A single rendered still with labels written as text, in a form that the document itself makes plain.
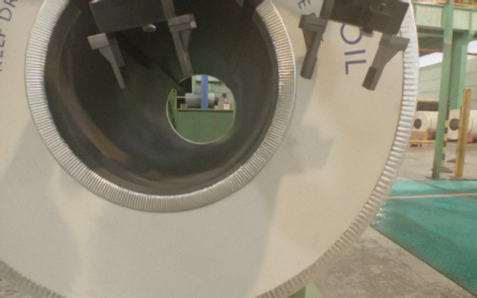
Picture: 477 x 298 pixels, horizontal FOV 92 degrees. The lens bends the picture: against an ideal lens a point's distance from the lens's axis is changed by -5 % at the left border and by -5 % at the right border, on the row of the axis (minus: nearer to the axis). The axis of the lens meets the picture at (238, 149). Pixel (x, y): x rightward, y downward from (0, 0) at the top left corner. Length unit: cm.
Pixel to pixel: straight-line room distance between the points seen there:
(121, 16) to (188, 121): 260
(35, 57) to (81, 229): 38
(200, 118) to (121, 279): 252
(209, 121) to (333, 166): 252
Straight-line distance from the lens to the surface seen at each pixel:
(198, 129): 304
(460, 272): 161
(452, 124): 1322
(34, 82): 66
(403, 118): 69
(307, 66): 47
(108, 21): 51
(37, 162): 67
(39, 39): 67
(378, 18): 46
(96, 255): 68
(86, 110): 78
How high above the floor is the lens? 69
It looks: 6 degrees down
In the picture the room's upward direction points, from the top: 1 degrees clockwise
